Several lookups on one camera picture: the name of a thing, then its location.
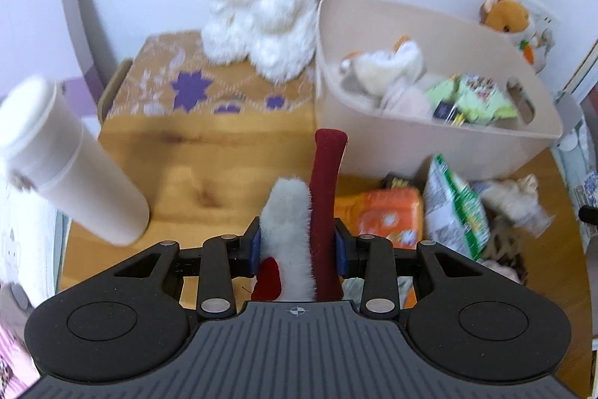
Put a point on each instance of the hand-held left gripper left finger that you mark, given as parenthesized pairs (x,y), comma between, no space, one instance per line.
(255,249)

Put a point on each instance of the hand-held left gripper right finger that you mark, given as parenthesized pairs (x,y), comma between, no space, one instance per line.
(340,249)

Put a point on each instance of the red and white plush toy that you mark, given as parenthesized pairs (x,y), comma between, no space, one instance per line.
(322,212)

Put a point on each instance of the beige plastic storage basket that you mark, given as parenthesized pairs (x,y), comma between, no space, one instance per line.
(373,137)

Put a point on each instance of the green and white snack packet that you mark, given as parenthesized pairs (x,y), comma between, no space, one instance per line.
(453,212)

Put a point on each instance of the wooden desktop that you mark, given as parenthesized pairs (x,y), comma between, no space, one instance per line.
(210,156)

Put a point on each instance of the orange packet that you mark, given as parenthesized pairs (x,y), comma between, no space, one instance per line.
(387,212)

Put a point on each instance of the black and yellow packet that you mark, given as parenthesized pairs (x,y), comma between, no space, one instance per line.
(397,181)

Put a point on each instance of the pale pink plush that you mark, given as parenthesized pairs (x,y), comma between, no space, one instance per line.
(406,102)

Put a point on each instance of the leopard print accessory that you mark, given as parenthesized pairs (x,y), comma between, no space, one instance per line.
(504,244)

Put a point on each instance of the beige fluffy toy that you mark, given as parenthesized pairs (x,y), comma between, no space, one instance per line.
(509,198)

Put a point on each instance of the cream and orange plush toy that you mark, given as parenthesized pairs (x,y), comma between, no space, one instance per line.
(378,72)

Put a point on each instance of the white tumbler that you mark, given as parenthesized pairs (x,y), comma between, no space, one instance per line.
(70,165)

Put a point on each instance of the light green packet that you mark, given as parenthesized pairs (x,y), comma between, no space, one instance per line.
(481,100)

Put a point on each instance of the white printed blanket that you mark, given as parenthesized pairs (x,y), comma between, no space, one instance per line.
(28,249)

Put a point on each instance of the orange hamster plush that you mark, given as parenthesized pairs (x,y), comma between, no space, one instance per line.
(507,15)

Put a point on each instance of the white wall socket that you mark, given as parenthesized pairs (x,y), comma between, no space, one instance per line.
(542,18)

